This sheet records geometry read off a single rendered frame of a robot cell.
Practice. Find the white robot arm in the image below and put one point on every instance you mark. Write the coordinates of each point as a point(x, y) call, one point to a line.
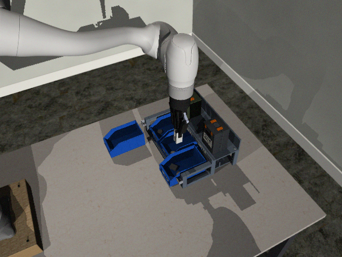
point(22, 36)

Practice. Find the grey metal shelf rack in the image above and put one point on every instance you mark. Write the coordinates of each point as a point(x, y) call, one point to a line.
point(195, 128)

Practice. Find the dark green case with handle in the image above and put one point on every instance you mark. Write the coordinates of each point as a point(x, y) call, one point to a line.
point(195, 106)

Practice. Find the black case with orange latches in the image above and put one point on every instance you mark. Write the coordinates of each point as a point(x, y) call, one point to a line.
point(215, 134)

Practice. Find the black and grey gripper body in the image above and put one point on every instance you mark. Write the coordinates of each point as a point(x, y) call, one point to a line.
point(180, 105)

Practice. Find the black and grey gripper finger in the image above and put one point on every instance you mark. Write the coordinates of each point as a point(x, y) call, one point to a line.
point(182, 125)
point(174, 120)

